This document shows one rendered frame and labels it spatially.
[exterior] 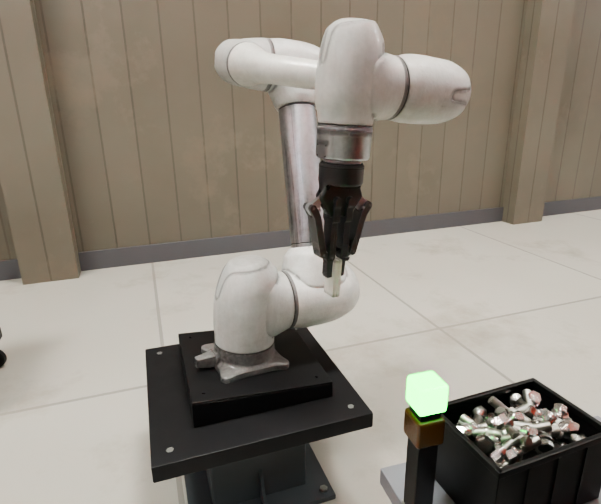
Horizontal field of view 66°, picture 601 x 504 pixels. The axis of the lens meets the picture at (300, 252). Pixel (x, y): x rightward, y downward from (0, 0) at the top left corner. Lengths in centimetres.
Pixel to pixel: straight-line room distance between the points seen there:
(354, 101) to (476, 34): 320
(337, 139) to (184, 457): 71
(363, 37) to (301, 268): 62
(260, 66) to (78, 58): 209
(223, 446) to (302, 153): 73
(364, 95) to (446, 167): 310
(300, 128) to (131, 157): 193
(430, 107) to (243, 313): 61
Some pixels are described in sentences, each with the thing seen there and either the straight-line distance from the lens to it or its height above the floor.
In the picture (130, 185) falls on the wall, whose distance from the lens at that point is 308.
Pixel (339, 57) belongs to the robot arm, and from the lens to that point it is 73.
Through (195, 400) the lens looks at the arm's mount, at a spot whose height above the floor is 37.
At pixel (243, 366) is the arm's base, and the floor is 38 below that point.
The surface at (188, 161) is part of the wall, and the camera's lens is 307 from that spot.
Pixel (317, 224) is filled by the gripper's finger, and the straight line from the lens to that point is 76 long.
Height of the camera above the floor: 100
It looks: 18 degrees down
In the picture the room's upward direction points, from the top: 1 degrees counter-clockwise
